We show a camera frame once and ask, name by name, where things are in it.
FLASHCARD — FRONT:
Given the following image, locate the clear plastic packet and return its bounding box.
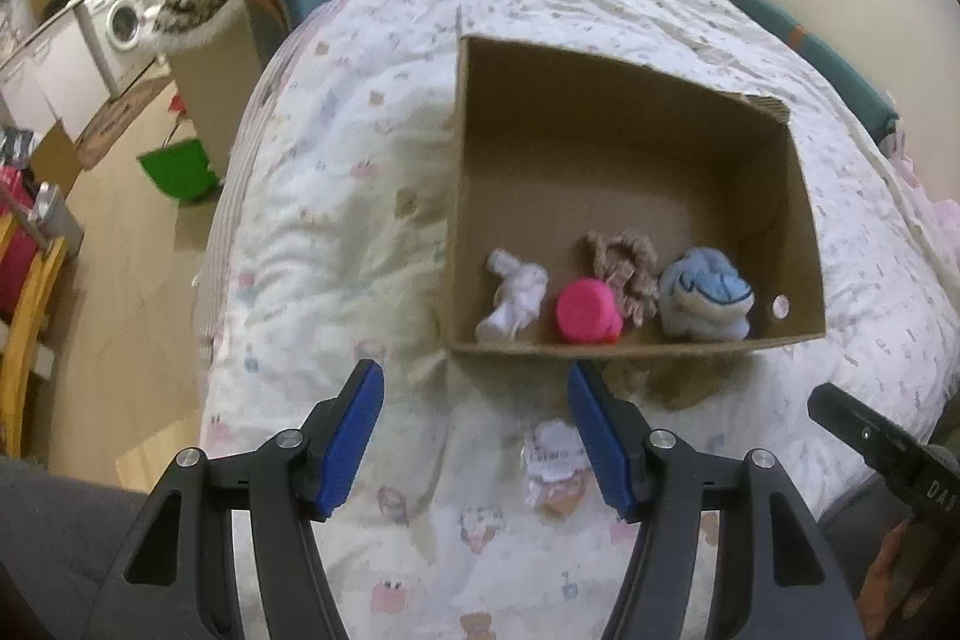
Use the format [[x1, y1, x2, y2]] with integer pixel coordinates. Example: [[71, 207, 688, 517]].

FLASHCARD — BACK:
[[521, 419, 590, 518]]

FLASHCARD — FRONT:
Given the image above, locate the pink rubber toy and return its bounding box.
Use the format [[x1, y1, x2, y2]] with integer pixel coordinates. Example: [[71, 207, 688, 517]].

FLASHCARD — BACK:
[[555, 278, 623, 344]]

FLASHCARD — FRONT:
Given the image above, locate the beige scrunchie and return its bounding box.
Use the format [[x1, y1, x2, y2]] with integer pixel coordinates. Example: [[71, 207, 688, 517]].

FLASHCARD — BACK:
[[584, 229, 659, 330]]

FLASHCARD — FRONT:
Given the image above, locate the right hand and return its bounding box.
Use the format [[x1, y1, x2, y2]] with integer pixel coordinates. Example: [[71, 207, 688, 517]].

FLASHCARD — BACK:
[[856, 518, 958, 638]]

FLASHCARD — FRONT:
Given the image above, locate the blue shark plush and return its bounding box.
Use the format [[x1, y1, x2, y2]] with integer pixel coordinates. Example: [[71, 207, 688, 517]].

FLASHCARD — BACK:
[[659, 247, 755, 342]]

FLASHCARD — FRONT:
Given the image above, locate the white printed bed quilt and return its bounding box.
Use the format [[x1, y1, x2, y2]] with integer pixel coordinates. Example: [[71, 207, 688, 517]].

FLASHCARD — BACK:
[[200, 0, 958, 638]]

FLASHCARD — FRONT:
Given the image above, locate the yellow wooden chair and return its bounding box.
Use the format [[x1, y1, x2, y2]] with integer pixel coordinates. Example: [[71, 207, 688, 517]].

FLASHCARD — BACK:
[[0, 211, 70, 462]]

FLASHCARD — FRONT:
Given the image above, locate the white knotted sock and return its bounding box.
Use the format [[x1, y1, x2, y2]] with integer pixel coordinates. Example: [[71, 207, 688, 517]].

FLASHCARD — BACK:
[[475, 248, 548, 344]]

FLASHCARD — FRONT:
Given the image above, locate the green bin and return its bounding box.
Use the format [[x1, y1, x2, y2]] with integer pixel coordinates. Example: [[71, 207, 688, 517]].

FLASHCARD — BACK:
[[139, 138, 220, 202]]

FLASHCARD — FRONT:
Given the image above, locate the red bag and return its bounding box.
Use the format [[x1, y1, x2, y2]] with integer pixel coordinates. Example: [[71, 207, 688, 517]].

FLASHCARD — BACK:
[[0, 164, 40, 319]]

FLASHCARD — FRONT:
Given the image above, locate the cardboard box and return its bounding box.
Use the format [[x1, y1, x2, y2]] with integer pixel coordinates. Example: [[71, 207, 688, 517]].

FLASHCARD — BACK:
[[441, 34, 827, 353]]

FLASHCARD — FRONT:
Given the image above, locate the white kitchen cabinet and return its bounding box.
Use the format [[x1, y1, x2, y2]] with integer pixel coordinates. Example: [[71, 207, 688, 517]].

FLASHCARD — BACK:
[[2, 11, 109, 142]]

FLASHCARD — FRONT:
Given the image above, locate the washing machine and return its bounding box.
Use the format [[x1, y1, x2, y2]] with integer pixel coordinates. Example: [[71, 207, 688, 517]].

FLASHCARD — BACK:
[[75, 0, 155, 99]]

